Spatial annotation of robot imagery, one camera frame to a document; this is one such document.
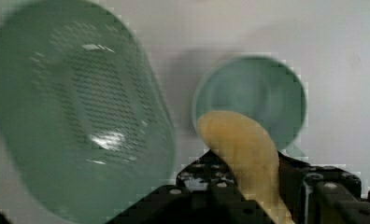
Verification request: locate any green perforated colander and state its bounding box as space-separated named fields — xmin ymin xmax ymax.
xmin=0 ymin=0 xmax=176 ymax=224

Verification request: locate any peeled plush banana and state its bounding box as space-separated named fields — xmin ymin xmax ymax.
xmin=196 ymin=111 xmax=295 ymax=224

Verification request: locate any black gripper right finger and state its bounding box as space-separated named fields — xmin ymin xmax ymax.
xmin=278 ymin=153 xmax=364 ymax=224

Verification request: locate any green mug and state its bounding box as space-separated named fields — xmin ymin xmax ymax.
xmin=192 ymin=55 xmax=306 ymax=158

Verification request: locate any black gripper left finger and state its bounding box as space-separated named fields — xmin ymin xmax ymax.
xmin=175 ymin=150 xmax=236 ymax=200

